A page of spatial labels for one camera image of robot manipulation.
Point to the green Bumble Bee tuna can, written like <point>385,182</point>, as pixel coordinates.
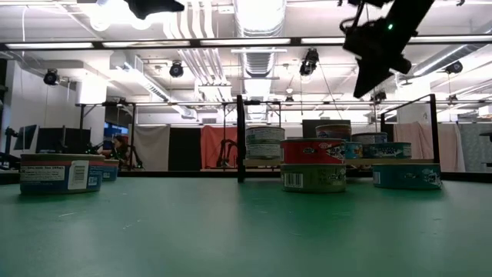
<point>263,152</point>

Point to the person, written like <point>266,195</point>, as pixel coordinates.
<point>119,148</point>

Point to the black background rack frame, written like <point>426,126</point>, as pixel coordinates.
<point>107,104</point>

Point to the teal tuna can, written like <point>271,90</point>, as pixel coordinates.
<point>407,176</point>

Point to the blue lit screen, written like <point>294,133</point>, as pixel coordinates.
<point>111,129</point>

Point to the grey patterned curtain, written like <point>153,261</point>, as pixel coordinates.
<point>474,146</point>

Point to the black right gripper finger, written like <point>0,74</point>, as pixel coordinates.
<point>369,79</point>

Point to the white ceiling duct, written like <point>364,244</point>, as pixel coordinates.
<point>259,63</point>

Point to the black partition panel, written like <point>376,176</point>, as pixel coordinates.
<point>185,144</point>

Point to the white curtain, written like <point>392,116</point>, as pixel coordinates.
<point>153,142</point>

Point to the black background robot arm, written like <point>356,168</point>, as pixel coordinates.
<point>227,152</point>

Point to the large green tuna can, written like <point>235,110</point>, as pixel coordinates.
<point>265,134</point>

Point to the beige curtain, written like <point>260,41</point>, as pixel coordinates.
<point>415,138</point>

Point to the wide black panel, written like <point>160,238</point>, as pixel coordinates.
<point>308,130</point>

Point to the green table mat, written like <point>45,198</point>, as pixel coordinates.
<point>246,238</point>

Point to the blue red tuna can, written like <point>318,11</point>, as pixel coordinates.
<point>111,171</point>
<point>57,175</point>

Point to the orange curtain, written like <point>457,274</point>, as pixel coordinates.
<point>211,132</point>

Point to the silver lid tuna can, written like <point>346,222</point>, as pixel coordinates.
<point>388,151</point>

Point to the tilted computer monitor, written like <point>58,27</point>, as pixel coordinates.
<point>26,136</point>

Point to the background robot with green lights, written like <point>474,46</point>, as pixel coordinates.
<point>134,159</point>

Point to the black ceiling spotlight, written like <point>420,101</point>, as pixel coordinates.
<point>176,69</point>
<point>378,96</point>
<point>454,67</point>
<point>309,63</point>
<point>51,77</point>

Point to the black metal shelf frame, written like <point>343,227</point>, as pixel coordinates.
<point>241,138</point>

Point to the black table frame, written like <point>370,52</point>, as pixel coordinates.
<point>173,174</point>

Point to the large silver lid can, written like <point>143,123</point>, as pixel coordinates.
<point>369,137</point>

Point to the black monitor back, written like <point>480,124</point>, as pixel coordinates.
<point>65,140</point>

